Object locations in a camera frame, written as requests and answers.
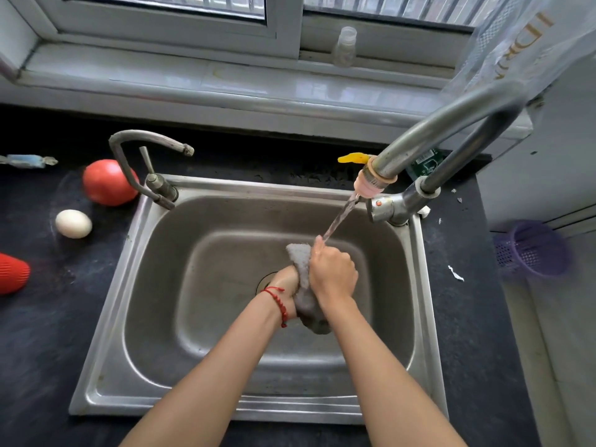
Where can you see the person's right hand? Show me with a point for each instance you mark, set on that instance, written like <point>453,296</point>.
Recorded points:
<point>331,272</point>

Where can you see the person's left hand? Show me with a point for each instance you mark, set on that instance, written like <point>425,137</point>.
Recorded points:
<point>285,280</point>

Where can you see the person's right thumb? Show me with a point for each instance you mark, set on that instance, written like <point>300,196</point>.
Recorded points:
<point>318,249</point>

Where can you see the grey dish cloth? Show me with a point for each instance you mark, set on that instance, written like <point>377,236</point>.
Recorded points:
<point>305,283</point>

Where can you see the person's right forearm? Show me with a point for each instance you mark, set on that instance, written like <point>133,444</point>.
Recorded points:
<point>386,377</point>

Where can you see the person's left forearm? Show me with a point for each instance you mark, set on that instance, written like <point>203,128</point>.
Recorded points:
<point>219,372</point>

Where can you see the sink drain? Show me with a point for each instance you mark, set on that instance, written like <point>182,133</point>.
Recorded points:
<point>265,281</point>

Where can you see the stainless steel sink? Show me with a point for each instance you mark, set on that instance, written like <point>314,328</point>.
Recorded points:
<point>260,302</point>

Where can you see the pink faucet nozzle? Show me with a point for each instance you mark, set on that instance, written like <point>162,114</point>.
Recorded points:
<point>370,185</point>

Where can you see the yellow plastic faucet lever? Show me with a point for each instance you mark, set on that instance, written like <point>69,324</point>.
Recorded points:
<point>352,158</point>

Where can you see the green packet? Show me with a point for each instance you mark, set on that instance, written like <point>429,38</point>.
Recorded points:
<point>426,163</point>

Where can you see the white paper scrap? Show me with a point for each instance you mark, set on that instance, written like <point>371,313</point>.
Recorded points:
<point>456,273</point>

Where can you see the large steel kitchen faucet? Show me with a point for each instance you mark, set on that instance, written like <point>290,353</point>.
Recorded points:
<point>447,148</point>

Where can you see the small curved steel faucet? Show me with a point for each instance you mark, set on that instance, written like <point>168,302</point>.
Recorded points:
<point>144,167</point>

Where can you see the clear plastic bottle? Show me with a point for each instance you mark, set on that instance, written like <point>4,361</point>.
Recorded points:
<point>345,46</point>

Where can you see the purple plastic basket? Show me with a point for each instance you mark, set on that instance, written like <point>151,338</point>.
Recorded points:
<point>533,249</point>

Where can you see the red tomato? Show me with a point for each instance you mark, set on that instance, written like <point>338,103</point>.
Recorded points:
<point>110,182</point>

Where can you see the white egg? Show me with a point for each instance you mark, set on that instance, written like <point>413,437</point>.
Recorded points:
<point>73,223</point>

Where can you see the clear plastic bag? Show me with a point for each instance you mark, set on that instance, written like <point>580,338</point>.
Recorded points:
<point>521,39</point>

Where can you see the blue wrapped item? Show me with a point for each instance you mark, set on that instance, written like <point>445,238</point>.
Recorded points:
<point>27,161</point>

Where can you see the red ribbed plastic cup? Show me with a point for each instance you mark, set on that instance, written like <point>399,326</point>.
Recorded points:
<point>11,273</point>

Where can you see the white window frame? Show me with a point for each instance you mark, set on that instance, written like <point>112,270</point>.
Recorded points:
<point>242,37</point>

